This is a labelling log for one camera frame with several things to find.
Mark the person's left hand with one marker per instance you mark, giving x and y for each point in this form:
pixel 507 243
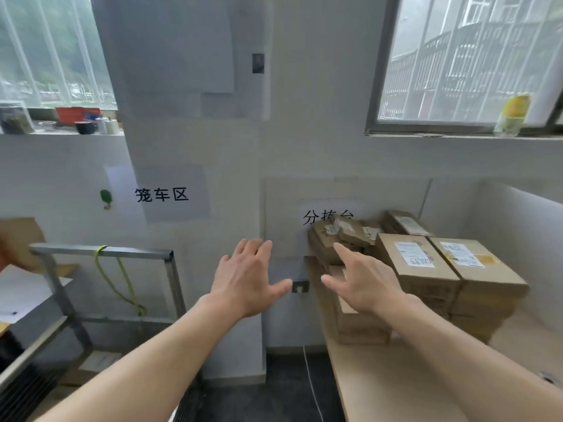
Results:
pixel 246 281

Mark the person's right hand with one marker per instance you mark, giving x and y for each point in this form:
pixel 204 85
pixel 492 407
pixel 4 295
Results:
pixel 374 285

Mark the pile of parcels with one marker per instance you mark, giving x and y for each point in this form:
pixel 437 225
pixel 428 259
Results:
pixel 484 303

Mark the small parcel white label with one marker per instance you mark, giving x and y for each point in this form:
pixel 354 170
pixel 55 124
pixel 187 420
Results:
pixel 101 362

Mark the person's left forearm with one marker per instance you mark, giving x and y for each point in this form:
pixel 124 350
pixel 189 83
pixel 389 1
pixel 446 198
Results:
pixel 140 373

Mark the white partition board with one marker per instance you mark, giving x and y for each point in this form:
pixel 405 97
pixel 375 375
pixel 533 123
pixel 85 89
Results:
pixel 519 241

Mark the small grey round table fitting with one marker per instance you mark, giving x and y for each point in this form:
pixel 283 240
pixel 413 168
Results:
pixel 550 377

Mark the white small bottle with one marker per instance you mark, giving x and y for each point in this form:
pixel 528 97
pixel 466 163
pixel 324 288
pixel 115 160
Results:
pixel 107 126

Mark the white paper sheet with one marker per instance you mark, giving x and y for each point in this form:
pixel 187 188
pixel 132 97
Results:
pixel 26 290

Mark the yellow bottle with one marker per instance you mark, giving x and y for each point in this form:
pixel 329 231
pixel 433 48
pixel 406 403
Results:
pixel 512 112

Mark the dark mug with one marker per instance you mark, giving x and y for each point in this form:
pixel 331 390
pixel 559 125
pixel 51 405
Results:
pixel 84 128

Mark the dark-framed window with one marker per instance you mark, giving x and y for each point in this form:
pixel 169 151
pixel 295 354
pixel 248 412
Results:
pixel 462 52

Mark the dark lid glass jar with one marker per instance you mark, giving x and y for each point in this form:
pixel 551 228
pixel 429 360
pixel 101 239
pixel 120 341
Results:
pixel 15 120

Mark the aluminium-framed window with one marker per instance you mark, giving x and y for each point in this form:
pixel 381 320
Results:
pixel 53 48

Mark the grey wall socket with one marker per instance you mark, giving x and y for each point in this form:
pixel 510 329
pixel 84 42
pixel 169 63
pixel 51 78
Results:
pixel 301 286

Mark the wall sign with black characters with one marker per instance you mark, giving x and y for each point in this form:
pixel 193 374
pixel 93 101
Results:
pixel 176 180

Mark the green popsicle wall hook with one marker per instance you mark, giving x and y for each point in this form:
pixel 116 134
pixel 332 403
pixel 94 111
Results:
pixel 105 196

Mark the small dark wall switch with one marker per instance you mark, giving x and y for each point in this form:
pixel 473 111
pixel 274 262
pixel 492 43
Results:
pixel 258 64

